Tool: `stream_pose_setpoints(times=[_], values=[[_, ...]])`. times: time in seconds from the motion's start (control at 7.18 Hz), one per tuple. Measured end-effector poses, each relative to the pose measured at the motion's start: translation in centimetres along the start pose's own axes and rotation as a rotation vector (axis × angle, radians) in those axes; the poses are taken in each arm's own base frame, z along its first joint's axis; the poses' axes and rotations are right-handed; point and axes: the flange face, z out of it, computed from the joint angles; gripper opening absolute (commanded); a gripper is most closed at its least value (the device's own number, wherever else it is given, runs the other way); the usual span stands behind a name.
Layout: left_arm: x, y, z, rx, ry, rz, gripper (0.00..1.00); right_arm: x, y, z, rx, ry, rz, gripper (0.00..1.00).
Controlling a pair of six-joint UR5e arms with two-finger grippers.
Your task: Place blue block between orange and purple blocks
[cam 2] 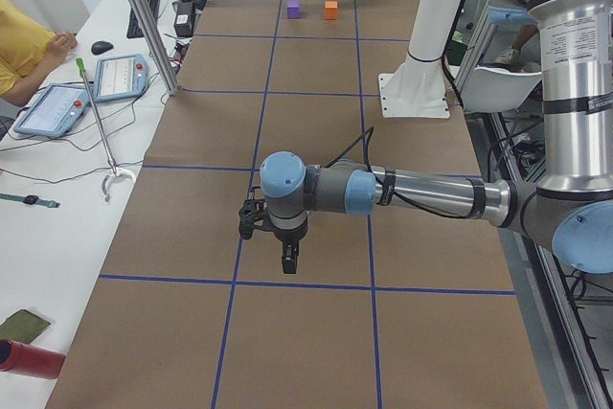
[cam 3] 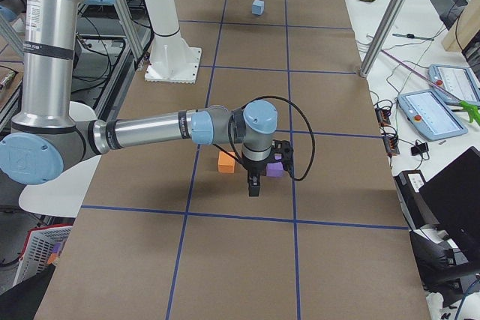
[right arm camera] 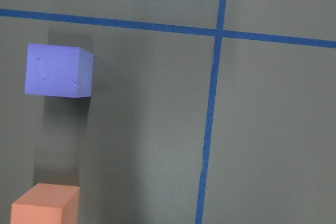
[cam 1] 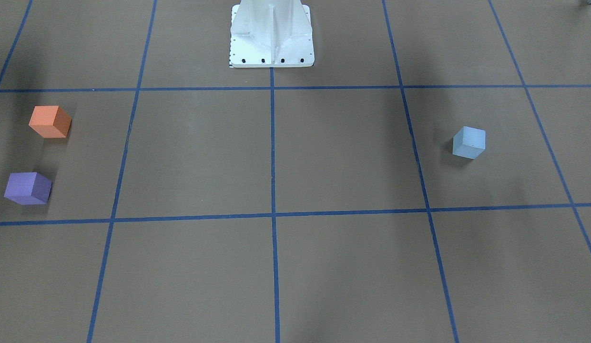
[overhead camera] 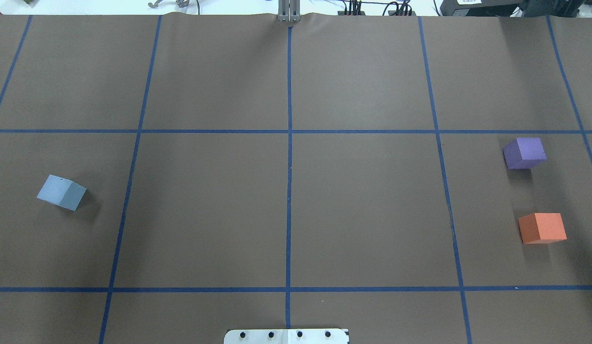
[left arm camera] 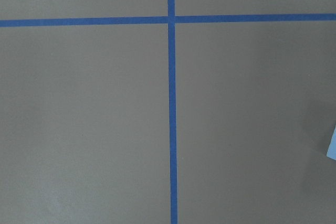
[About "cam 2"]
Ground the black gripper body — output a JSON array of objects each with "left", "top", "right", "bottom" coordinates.
[{"left": 271, "top": 217, "right": 307, "bottom": 242}]

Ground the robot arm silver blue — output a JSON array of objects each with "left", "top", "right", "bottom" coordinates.
[{"left": 256, "top": 0, "right": 612, "bottom": 274}]

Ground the purple foam block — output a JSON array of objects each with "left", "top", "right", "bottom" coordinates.
[{"left": 286, "top": 0, "right": 302, "bottom": 19}]

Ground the orange foam block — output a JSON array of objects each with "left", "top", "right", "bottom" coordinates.
[{"left": 324, "top": 0, "right": 339, "bottom": 21}]

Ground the reacher grabber tool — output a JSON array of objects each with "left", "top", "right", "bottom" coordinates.
[{"left": 76, "top": 57, "right": 136, "bottom": 202}]

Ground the far teach pendant tablet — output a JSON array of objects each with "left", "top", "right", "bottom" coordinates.
[{"left": 94, "top": 54, "right": 148, "bottom": 102}]

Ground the teach pendant tablet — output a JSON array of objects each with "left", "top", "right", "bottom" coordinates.
[
  {"left": 94, "top": 54, "right": 148, "bottom": 102},
  {"left": 13, "top": 84, "right": 89, "bottom": 138}
]

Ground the black power adapter box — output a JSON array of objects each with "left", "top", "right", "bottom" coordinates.
[{"left": 173, "top": 2, "right": 195, "bottom": 38}]

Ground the white chair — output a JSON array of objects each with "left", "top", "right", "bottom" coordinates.
[{"left": 461, "top": 66, "right": 542, "bottom": 113}]

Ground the black keyboard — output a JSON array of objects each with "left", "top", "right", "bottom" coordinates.
[{"left": 126, "top": 0, "right": 161, "bottom": 39}]

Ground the near teach pendant tablet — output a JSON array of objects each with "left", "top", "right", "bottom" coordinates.
[{"left": 13, "top": 84, "right": 89, "bottom": 138}]

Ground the black computer mouse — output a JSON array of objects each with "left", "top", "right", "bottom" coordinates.
[{"left": 90, "top": 40, "right": 114, "bottom": 56}]

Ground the green cloth pouch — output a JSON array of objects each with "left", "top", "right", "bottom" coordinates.
[{"left": 0, "top": 309, "right": 51, "bottom": 344}]

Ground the red cylinder bottle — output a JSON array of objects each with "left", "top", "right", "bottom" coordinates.
[{"left": 1, "top": 339, "right": 66, "bottom": 379}]

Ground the person in yellow shirt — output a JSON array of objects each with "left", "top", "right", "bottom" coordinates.
[{"left": 1, "top": 0, "right": 78, "bottom": 107}]

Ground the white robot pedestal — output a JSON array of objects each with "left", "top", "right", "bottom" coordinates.
[{"left": 378, "top": 0, "right": 462, "bottom": 119}]

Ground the green strap smartwatch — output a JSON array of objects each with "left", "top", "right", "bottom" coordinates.
[{"left": 0, "top": 193, "right": 60, "bottom": 209}]

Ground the aluminium frame post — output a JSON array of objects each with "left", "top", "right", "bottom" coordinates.
[{"left": 128, "top": 0, "right": 178, "bottom": 96}]

